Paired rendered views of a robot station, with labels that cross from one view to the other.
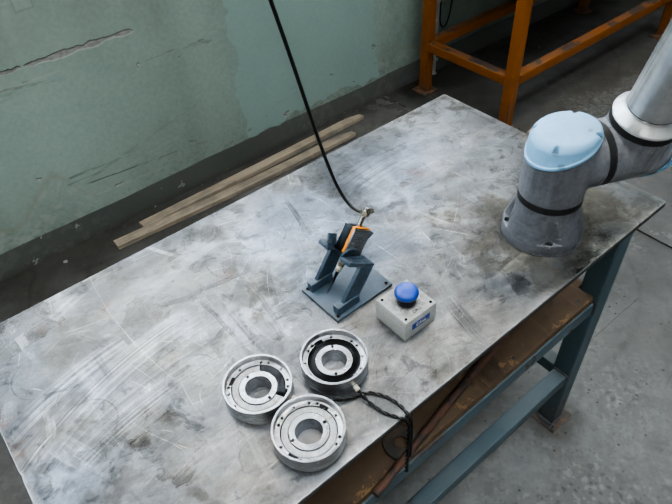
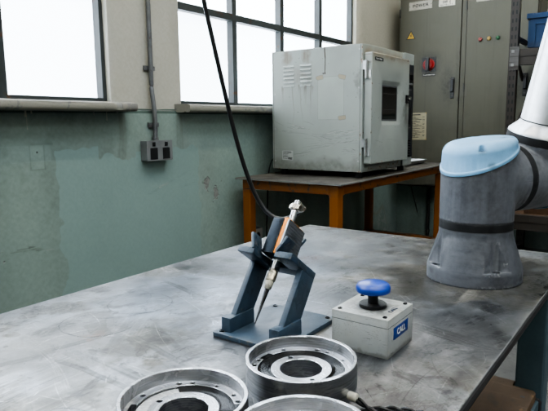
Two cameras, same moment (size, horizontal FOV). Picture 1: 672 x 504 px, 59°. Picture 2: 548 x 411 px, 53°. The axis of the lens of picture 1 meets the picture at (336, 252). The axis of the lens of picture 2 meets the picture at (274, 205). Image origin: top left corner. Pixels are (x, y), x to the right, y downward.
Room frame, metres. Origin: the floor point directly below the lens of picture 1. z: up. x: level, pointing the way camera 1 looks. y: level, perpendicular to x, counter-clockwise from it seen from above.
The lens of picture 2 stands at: (0.09, 0.18, 1.06)
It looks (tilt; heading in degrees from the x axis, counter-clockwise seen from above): 9 degrees down; 343
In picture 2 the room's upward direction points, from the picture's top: 1 degrees counter-clockwise
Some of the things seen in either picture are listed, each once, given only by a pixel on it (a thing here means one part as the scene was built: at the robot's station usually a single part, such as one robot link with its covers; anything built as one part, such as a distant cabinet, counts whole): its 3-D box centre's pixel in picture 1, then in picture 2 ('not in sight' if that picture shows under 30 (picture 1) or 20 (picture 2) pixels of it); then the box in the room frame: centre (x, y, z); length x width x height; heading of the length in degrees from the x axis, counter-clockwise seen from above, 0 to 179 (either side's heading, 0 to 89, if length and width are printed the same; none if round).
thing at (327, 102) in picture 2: not in sight; (349, 113); (2.88, -1.12, 1.10); 0.62 x 0.61 x 0.65; 127
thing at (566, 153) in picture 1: (562, 157); (480, 177); (0.84, -0.40, 0.97); 0.13 x 0.12 x 0.14; 102
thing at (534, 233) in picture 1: (545, 210); (474, 247); (0.84, -0.40, 0.85); 0.15 x 0.15 x 0.10
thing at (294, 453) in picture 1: (309, 434); not in sight; (0.43, 0.06, 0.82); 0.08 x 0.08 x 0.02
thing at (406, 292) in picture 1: (406, 299); (373, 302); (0.65, -0.11, 0.85); 0.04 x 0.04 x 0.05
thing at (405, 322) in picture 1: (408, 307); (374, 321); (0.65, -0.11, 0.82); 0.08 x 0.07 x 0.05; 127
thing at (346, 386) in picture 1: (334, 363); (301, 377); (0.55, 0.01, 0.82); 0.10 x 0.10 x 0.04
